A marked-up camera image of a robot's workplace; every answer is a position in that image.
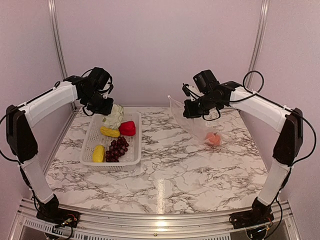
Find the purple toy grape bunch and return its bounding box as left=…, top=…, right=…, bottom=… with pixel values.
left=105, top=136, right=129, bottom=163

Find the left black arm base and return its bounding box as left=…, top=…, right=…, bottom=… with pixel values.
left=33, top=194, right=80, bottom=228

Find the front aluminium frame rail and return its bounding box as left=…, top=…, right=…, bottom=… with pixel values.
left=14, top=198, right=301, bottom=240

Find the white toy cauliflower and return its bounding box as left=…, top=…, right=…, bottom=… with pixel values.
left=102, top=104, right=124, bottom=130

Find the left aluminium frame post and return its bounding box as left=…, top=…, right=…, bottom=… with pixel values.
left=47, top=0, right=77, bottom=111

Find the right aluminium frame post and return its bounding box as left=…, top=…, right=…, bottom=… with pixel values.
left=244, top=0, right=271, bottom=86

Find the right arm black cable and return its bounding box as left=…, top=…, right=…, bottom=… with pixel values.
left=242, top=70, right=318, bottom=167

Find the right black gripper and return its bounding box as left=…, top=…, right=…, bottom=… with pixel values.
left=182, top=92, right=221, bottom=119

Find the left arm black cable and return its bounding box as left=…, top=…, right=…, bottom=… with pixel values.
left=0, top=109, right=18, bottom=162

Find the white plastic basket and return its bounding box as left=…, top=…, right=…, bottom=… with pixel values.
left=80, top=111, right=142, bottom=172

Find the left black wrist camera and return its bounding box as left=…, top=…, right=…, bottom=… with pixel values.
left=88, top=67, right=113, bottom=92

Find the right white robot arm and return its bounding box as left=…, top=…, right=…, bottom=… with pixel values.
left=182, top=80, right=303, bottom=224

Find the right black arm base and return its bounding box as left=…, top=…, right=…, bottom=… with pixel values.
left=229, top=197, right=275, bottom=229

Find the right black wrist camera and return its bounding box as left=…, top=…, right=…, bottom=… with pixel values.
left=193, top=69, right=220, bottom=94

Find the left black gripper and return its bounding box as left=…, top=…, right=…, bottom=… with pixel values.
left=82, top=89, right=114, bottom=116

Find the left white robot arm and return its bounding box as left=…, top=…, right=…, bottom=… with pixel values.
left=3, top=71, right=114, bottom=223

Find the aluminium frame post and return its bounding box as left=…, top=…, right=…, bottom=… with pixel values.
left=47, top=0, right=77, bottom=111
left=244, top=0, right=271, bottom=86

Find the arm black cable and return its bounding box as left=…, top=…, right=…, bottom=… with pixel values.
left=242, top=70, right=318, bottom=167
left=0, top=109, right=18, bottom=162

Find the orange toy pumpkin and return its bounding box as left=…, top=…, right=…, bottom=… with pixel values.
left=204, top=132, right=222, bottom=147

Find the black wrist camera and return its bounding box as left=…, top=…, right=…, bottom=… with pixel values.
left=88, top=67, right=113, bottom=92
left=193, top=69, right=220, bottom=94

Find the yellow toy banana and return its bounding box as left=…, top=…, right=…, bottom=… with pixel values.
left=100, top=126, right=121, bottom=138

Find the red toy bell pepper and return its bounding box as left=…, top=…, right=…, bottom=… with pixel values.
left=118, top=120, right=136, bottom=137

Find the clear zip top bag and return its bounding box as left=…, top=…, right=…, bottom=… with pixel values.
left=167, top=95, right=220, bottom=146

